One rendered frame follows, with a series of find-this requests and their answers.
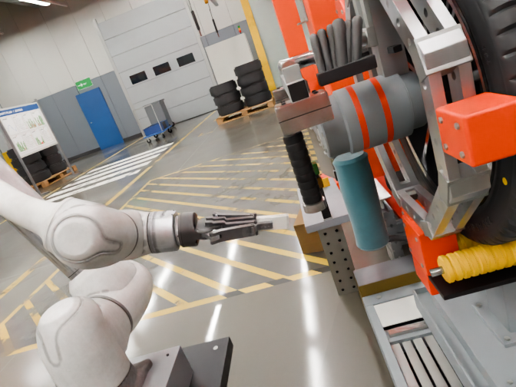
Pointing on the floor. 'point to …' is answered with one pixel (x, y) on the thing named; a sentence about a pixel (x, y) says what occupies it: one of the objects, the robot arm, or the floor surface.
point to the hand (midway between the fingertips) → (272, 222)
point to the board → (29, 133)
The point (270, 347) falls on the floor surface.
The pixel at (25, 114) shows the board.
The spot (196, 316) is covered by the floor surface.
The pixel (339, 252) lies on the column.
